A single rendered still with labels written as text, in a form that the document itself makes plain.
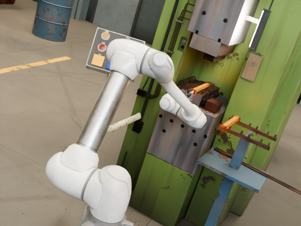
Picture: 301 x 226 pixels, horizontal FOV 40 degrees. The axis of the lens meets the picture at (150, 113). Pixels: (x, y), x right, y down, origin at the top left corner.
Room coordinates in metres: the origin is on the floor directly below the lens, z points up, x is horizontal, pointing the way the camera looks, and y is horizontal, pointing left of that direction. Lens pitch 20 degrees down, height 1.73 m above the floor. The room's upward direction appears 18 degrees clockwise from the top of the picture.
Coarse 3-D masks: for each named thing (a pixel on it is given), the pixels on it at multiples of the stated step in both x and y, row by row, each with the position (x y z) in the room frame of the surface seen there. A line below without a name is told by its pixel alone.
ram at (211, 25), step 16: (208, 0) 2.74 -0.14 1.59; (224, 0) 2.70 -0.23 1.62; (240, 0) 2.67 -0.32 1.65; (256, 0) 2.95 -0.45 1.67; (192, 16) 2.76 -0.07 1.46; (208, 16) 2.73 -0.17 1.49; (224, 16) 2.69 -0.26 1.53; (240, 16) 2.68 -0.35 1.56; (208, 32) 2.72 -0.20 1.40; (224, 32) 2.68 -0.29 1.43; (240, 32) 2.84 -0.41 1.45
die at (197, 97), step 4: (196, 80) 3.11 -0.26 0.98; (188, 84) 2.92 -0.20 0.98; (192, 84) 2.92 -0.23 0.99; (196, 84) 2.95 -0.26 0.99; (200, 84) 2.99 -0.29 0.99; (212, 84) 3.06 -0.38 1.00; (180, 88) 2.75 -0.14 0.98; (184, 88) 2.74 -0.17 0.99; (188, 88) 2.78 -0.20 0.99; (192, 88) 2.77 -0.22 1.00; (204, 88) 2.87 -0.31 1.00; (208, 88) 2.94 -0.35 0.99; (216, 88) 3.01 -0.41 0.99; (196, 92) 2.70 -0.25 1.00; (200, 92) 2.76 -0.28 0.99; (208, 92) 2.83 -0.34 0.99; (196, 96) 2.69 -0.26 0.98; (200, 96) 2.68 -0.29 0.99; (204, 96) 2.73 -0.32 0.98; (192, 100) 2.70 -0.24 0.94; (196, 100) 2.69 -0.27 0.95; (200, 100) 2.68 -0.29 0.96; (200, 104) 2.70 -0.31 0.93
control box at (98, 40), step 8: (96, 32) 2.78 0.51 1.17; (104, 32) 2.79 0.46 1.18; (112, 32) 2.81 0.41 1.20; (96, 40) 2.76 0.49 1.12; (104, 40) 2.77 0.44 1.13; (136, 40) 2.82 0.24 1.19; (96, 48) 2.73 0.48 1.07; (88, 56) 2.70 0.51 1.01; (88, 64) 2.67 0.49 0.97; (104, 64) 2.70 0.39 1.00; (104, 72) 2.71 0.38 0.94
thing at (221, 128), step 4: (236, 116) 2.53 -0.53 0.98; (228, 120) 2.39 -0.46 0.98; (232, 120) 2.42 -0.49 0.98; (236, 120) 2.48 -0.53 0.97; (220, 124) 2.26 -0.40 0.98; (224, 124) 2.30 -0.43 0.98; (228, 124) 2.32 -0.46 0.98; (216, 128) 2.17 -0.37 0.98; (220, 128) 2.19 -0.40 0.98; (224, 128) 2.24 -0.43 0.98; (216, 132) 2.16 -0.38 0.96; (220, 132) 2.20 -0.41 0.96; (224, 132) 2.24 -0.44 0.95
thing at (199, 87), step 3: (204, 84) 2.95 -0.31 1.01; (207, 84) 2.98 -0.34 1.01; (195, 87) 2.79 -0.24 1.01; (198, 87) 2.81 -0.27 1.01; (201, 87) 2.84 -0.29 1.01; (204, 87) 2.91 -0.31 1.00; (189, 90) 2.63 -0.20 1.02; (192, 90) 2.65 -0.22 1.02; (195, 90) 2.70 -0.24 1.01; (198, 90) 2.79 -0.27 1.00
